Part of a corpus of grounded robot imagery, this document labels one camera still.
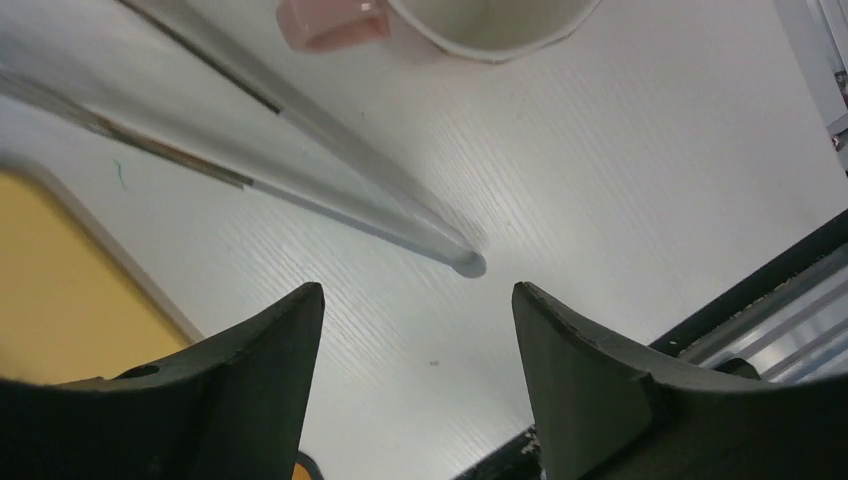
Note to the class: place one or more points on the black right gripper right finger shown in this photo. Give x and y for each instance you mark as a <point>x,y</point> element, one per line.
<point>607,407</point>

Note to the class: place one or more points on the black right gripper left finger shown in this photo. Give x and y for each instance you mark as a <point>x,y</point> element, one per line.
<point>231,406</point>

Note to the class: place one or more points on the yellow black round coaster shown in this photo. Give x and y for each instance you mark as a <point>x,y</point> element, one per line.
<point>306,468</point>

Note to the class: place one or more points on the yellow serving tray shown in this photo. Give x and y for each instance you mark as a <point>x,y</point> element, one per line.
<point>69,311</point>

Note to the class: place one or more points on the metal serving tongs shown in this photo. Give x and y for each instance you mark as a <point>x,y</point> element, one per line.
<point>161,78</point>

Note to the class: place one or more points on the pink mug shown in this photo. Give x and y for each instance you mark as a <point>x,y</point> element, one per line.
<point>485,31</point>

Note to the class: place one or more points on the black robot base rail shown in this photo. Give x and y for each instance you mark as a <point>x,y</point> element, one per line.
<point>519,457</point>

